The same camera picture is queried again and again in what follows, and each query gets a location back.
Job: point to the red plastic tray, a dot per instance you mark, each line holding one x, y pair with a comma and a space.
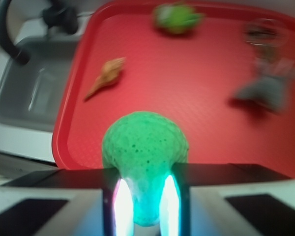
189, 79

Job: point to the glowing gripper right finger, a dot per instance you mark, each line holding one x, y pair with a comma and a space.
174, 217

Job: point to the dark faucet handle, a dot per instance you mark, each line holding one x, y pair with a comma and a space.
62, 15

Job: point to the green dimpled ball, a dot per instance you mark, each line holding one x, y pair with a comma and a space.
144, 146

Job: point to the green frog plush toy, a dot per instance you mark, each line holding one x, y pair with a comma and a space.
176, 18

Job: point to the tan spiral seashell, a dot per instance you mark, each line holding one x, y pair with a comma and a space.
109, 75

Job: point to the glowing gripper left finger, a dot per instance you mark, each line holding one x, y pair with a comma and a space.
118, 207

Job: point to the grey plastic sink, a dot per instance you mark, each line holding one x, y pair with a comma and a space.
30, 94

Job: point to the grey curved faucet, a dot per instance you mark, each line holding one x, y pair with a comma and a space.
6, 43

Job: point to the grey plush keychain toy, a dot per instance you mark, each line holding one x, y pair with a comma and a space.
270, 88

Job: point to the silver key bunch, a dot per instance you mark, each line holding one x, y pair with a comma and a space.
266, 32

